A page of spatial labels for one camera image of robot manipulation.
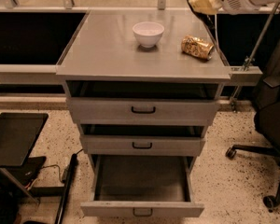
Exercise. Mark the black pole on floor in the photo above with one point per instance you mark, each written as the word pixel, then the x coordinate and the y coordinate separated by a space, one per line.
pixel 66 188

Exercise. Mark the grey top drawer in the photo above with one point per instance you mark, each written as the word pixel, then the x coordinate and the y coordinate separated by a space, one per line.
pixel 147 103

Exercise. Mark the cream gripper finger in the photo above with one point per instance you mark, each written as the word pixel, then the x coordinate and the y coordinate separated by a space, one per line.
pixel 208 7

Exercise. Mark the black office chair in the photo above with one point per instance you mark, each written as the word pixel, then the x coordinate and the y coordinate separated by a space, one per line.
pixel 267 119

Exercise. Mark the grey metal drawer cabinet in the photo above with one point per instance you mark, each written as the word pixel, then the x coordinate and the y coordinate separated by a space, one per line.
pixel 105 49

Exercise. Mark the crushed gold soda can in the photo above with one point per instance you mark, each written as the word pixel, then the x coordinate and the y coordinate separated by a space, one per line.
pixel 197 47

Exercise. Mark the black rxbar chocolate wrapper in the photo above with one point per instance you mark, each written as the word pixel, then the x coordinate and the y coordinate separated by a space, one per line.
pixel 202 17

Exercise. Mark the white ceramic bowl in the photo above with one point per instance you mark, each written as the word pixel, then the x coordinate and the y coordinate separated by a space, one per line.
pixel 148 33

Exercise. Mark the grey bottom drawer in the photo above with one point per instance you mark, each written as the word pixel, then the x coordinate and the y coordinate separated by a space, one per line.
pixel 142 186

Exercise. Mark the grey drawer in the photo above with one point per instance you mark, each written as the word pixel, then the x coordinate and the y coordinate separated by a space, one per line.
pixel 147 103
pixel 148 140
pixel 142 186

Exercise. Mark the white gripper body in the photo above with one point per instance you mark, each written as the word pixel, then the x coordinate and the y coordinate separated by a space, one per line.
pixel 237 7

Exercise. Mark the metal rod with clamp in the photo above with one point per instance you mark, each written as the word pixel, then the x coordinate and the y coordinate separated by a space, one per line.
pixel 251 58

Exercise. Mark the black side table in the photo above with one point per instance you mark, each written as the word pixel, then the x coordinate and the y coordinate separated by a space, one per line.
pixel 18 134

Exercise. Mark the grey middle drawer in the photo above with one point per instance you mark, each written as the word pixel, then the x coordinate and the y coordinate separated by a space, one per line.
pixel 148 140

